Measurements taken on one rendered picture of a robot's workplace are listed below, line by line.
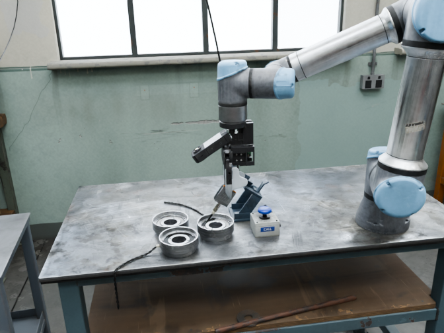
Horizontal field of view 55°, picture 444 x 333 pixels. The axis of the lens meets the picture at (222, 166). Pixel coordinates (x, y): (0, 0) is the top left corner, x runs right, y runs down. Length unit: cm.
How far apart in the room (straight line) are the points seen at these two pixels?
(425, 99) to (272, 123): 188
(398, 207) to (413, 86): 29
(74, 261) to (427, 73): 96
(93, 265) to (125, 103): 171
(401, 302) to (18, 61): 234
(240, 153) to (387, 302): 67
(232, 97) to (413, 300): 85
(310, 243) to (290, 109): 176
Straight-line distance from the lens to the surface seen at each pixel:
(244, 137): 112
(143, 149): 282
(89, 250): 124
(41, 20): 278
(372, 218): 130
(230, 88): 107
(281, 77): 106
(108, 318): 140
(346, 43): 117
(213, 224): 125
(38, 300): 200
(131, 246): 123
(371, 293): 149
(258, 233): 122
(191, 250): 114
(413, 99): 108
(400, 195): 112
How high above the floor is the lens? 140
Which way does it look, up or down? 20 degrees down
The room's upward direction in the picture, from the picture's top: 2 degrees counter-clockwise
